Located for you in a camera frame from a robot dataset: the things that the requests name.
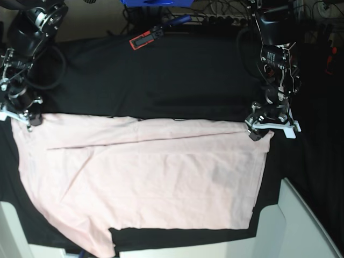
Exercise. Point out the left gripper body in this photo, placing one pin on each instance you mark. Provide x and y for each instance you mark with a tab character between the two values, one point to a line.
274	113

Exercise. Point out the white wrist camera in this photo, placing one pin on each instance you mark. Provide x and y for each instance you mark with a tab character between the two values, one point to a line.
290	129
3	116

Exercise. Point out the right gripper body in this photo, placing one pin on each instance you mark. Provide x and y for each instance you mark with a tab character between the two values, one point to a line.
19	102

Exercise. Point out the pink T-shirt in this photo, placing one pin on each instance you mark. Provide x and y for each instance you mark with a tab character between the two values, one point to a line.
88	174

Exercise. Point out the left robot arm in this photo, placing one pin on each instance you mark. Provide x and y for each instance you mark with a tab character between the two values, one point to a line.
278	68

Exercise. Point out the black table cloth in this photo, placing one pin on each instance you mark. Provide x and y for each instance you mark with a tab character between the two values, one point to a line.
200	77

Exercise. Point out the blue plastic box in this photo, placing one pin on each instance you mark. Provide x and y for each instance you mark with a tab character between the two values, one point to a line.
159	3

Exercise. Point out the red clamp front edge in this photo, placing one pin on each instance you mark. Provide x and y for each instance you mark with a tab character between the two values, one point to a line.
83	254

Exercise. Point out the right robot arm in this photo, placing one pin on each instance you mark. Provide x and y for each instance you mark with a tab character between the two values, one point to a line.
29	35

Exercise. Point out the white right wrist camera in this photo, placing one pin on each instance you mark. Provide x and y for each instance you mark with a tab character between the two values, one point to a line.
3	116

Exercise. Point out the black power strip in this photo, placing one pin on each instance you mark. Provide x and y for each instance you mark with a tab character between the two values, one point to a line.
228	20

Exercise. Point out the red black clamp, blue handle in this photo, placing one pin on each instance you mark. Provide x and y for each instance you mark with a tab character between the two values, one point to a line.
156	32

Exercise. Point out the red clamp edge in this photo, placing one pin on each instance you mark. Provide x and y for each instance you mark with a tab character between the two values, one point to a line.
83	254
329	62

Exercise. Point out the red clamp right edge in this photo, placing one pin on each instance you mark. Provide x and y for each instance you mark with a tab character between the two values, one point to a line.
329	62

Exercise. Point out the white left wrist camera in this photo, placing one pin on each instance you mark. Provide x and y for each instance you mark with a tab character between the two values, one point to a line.
290	129

